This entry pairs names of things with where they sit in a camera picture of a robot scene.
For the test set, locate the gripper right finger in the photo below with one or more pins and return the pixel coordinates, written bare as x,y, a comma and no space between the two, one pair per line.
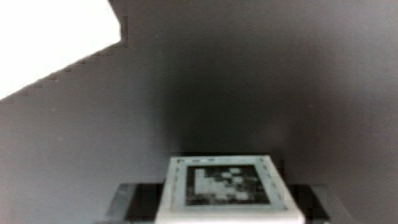
340,216

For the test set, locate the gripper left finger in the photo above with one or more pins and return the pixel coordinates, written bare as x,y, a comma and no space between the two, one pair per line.
118,214

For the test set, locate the small white tag cube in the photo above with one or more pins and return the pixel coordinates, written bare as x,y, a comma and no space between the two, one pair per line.
226,190

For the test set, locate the white marker sheet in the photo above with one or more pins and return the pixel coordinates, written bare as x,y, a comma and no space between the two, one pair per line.
54,32

